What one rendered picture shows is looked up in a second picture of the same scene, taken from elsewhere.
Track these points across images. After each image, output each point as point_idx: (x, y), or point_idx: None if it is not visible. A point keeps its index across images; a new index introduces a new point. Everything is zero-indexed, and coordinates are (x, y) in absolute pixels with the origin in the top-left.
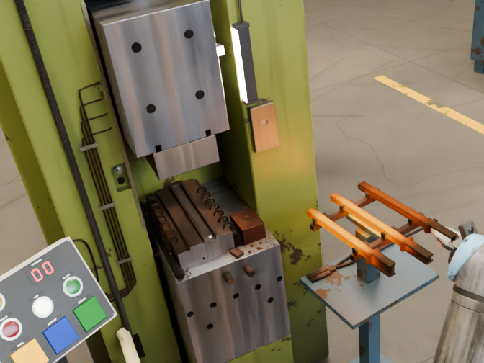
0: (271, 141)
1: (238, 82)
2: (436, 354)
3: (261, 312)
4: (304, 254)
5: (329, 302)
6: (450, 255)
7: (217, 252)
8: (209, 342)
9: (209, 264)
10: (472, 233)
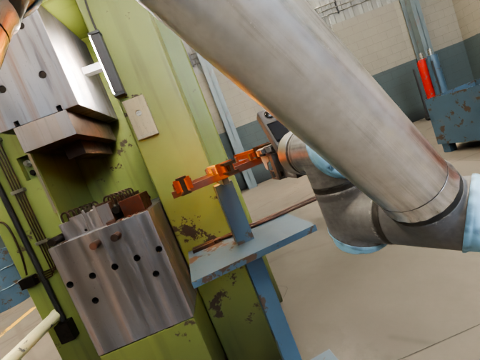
0: (149, 129)
1: None
2: None
3: (149, 288)
4: None
5: (191, 266)
6: (272, 167)
7: (98, 223)
8: (99, 319)
9: (85, 233)
10: (271, 118)
